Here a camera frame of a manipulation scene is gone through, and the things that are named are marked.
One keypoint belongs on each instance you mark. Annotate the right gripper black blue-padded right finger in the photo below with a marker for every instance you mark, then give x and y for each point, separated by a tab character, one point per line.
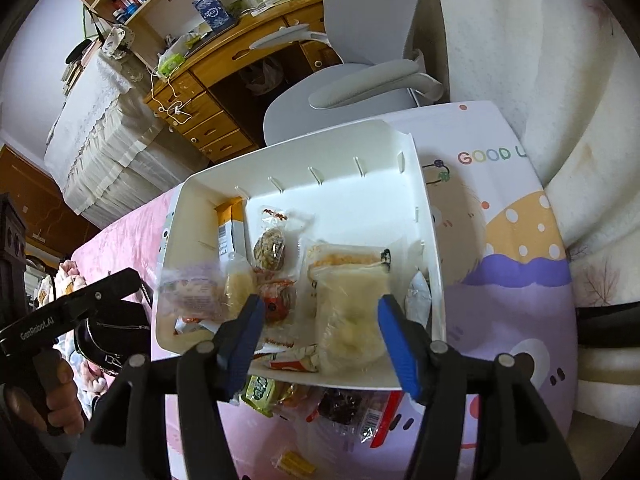
517	437

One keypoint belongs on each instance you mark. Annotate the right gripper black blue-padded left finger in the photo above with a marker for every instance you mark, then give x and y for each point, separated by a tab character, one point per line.
127	438

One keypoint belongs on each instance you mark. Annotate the clear bag yellow biscuits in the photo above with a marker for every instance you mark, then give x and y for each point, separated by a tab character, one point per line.
346	330

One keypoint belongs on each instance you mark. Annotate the red white cracker packet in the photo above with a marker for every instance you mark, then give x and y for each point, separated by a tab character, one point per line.
299	359

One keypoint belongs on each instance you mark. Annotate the person's left hand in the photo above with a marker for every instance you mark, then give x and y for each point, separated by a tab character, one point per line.
65	410

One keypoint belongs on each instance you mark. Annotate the brown wooden door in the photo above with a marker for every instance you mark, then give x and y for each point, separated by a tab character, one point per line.
50	224

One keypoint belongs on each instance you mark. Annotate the green snack packet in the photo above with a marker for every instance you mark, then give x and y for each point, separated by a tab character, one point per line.
261	394

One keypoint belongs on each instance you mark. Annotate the pink bed sheet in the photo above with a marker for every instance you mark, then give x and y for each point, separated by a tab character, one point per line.
132	242

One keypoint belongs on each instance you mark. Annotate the dark wrapped candy packet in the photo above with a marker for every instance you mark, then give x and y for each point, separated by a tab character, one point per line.
339	406

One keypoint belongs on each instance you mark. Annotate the white ruffled cloth covered furniture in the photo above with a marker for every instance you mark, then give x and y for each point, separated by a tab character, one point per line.
107	152

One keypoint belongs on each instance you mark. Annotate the orange cake packet in box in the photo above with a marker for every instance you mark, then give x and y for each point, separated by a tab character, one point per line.
319	255

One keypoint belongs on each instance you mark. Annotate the white plastic storage box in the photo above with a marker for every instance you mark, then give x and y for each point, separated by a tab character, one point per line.
354	185

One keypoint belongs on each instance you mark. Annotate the wooden desk with drawers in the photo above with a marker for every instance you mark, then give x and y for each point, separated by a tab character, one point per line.
217	99

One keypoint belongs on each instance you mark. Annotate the blue paper gift bag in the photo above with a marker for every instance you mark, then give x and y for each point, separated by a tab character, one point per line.
215	15

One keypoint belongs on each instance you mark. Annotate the white floral curtain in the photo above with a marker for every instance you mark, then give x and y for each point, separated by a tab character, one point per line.
565	76

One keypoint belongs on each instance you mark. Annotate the grey office chair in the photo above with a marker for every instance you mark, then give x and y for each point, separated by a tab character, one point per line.
379	72

